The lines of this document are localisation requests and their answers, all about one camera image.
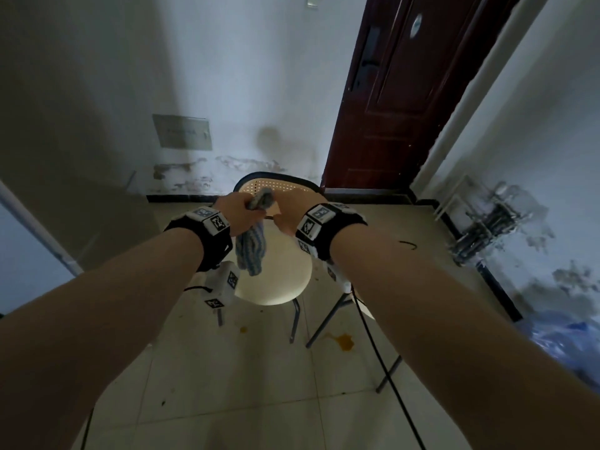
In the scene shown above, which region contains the person's right forearm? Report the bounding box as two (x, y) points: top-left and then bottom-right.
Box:
(330, 224), (600, 450)

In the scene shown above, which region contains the dark red wooden door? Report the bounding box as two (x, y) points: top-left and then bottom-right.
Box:
(321, 0), (524, 193)

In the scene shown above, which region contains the black right wristband with markers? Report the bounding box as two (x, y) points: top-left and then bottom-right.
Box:
(295, 202), (368, 263)

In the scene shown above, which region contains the blue patterned cleaning cloth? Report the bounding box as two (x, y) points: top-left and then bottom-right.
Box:
(234, 187), (278, 277)

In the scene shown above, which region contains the black left wristband with markers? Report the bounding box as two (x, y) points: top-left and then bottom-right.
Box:
(164, 206), (234, 273)

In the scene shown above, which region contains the person's left hand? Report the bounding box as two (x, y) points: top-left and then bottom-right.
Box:
(211, 191), (268, 238)

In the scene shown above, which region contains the black wristband with markers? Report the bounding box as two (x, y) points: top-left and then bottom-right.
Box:
(164, 206), (234, 273)
(295, 202), (368, 263)

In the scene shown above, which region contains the black left tracker cable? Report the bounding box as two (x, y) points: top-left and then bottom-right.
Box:
(79, 285), (214, 450)

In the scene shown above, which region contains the person's right hand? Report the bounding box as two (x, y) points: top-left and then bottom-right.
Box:
(271, 187), (329, 235)

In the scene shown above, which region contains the white right wrist tracker box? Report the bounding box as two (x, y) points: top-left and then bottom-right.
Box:
(323, 259), (353, 294)

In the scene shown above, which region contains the white wrist tracker box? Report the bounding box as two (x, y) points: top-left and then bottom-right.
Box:
(204, 261), (241, 310)
(323, 259), (353, 294)

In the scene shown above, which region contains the white vertical pipe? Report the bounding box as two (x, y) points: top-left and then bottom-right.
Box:
(410, 0), (552, 198)

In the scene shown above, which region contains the cream seat cane back chair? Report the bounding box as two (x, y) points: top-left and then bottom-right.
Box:
(215, 171), (325, 345)
(305, 292), (404, 394)

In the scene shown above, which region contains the person's left forearm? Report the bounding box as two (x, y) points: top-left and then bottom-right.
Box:
(0, 227), (205, 450)

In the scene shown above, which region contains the white left wrist tracker box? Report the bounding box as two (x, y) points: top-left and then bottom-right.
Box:
(204, 261), (241, 310)

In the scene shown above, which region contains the blue plastic bag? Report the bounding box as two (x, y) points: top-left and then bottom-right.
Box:
(515, 309), (600, 394)

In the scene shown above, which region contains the grey wall panel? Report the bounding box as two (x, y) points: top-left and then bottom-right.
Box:
(152, 113), (213, 151)

